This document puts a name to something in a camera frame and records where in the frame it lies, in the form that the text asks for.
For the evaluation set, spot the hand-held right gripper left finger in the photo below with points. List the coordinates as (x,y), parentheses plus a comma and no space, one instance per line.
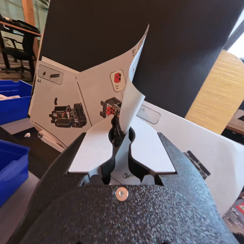
(89,152)

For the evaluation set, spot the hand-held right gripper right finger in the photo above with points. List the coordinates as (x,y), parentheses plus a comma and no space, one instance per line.
(154,152)

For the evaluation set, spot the instruction booklet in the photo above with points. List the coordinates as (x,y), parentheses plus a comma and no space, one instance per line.
(68,80)

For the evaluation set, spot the blue plastic bin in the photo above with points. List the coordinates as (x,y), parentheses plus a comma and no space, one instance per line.
(15,105)
(11,167)

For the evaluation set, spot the lego set box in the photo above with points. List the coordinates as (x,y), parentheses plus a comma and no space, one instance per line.
(236,213)

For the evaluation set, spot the white book stand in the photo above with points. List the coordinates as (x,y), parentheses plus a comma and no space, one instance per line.
(51,141)

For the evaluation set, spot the beige wooden chair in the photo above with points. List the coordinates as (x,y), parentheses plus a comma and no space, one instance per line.
(221,95)

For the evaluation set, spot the black partition panel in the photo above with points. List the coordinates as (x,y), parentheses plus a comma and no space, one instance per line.
(171,38)

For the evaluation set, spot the black standing desk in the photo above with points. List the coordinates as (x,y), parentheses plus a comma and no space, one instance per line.
(19,28)

